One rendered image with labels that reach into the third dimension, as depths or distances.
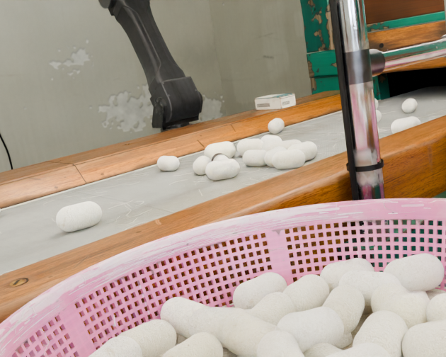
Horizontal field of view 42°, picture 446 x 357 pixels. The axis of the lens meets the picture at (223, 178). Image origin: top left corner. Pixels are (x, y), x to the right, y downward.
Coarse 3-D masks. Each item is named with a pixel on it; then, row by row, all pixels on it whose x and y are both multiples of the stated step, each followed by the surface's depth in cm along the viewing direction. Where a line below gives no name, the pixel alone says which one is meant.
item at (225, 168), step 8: (224, 160) 59; (232, 160) 59; (208, 168) 59; (216, 168) 59; (224, 168) 58; (232, 168) 59; (208, 176) 59; (216, 176) 59; (224, 176) 59; (232, 176) 59
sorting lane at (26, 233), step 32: (288, 128) 88; (320, 128) 83; (384, 128) 74; (192, 160) 74; (64, 192) 66; (96, 192) 63; (128, 192) 61; (160, 192) 58; (192, 192) 56; (224, 192) 54; (0, 224) 56; (32, 224) 54; (96, 224) 50; (128, 224) 48; (0, 256) 45; (32, 256) 43
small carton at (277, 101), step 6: (264, 96) 97; (270, 96) 95; (276, 96) 93; (282, 96) 93; (288, 96) 94; (294, 96) 95; (258, 102) 96; (264, 102) 95; (270, 102) 94; (276, 102) 93; (282, 102) 93; (288, 102) 94; (294, 102) 95; (258, 108) 97; (264, 108) 96; (270, 108) 95; (276, 108) 94
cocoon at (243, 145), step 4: (244, 140) 70; (248, 140) 69; (252, 140) 69; (256, 140) 68; (260, 140) 69; (240, 144) 70; (244, 144) 69; (248, 144) 69; (252, 144) 68; (256, 144) 68; (260, 144) 68; (240, 148) 69; (244, 148) 69; (248, 148) 69; (252, 148) 68; (256, 148) 68; (260, 148) 68; (240, 152) 70; (244, 152) 69
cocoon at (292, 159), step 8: (280, 152) 59; (288, 152) 59; (296, 152) 58; (272, 160) 59; (280, 160) 58; (288, 160) 58; (296, 160) 58; (304, 160) 59; (280, 168) 59; (288, 168) 59
